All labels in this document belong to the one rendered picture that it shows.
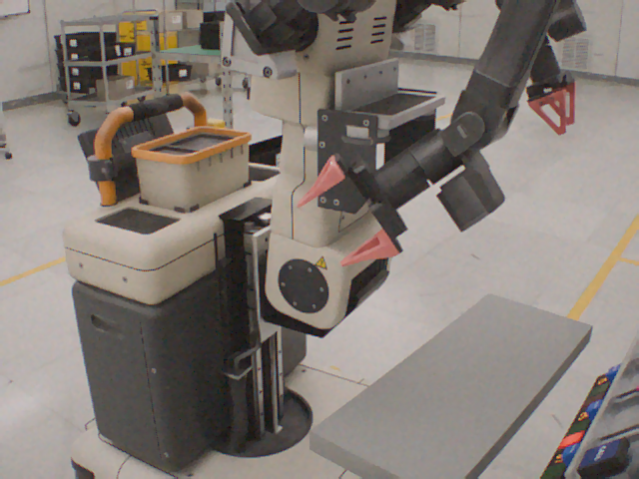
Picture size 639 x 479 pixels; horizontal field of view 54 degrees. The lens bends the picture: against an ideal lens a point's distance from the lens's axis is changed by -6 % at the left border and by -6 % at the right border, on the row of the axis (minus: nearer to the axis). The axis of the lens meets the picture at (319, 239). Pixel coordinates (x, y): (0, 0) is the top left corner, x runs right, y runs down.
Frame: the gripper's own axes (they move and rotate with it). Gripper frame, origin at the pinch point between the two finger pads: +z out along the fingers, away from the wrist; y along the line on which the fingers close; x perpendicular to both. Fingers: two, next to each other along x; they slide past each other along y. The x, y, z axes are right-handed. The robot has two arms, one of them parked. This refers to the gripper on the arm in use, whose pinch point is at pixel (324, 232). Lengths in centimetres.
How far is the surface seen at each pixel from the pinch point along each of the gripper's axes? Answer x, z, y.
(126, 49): 521, 123, -110
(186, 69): 619, 106, -68
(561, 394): 96, -17, 115
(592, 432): -17.0, -14.4, 35.6
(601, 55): 795, -339, 224
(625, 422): -15.6, -18.7, 38.4
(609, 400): -10.8, -18.8, 38.0
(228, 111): 178, 28, -16
